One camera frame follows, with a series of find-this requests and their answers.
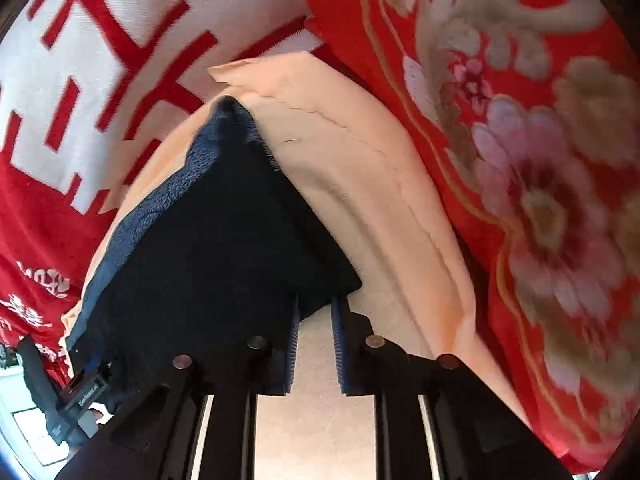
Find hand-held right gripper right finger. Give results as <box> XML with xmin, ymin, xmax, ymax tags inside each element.
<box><xmin>331</xmin><ymin>295</ymin><xmax>574</xmax><ymax>480</ymax></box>

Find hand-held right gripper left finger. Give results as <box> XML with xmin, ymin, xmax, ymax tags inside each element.
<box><xmin>57</xmin><ymin>294</ymin><xmax>302</xmax><ymax>480</ymax></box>

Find black pants with blue waistband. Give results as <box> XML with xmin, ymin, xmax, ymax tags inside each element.
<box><xmin>65</xmin><ymin>95</ymin><xmax>364</xmax><ymax>411</ymax></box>

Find cream pillow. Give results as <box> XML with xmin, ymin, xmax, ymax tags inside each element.
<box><xmin>59</xmin><ymin>55</ymin><xmax>532</xmax><ymax>480</ymax></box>

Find red floral cushion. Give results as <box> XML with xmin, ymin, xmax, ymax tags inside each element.
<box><xmin>301</xmin><ymin>0</ymin><xmax>640</xmax><ymax>476</ymax></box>

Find red blanket with white characters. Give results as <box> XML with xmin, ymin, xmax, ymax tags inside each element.
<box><xmin>0</xmin><ymin>0</ymin><xmax>331</xmax><ymax>396</ymax></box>

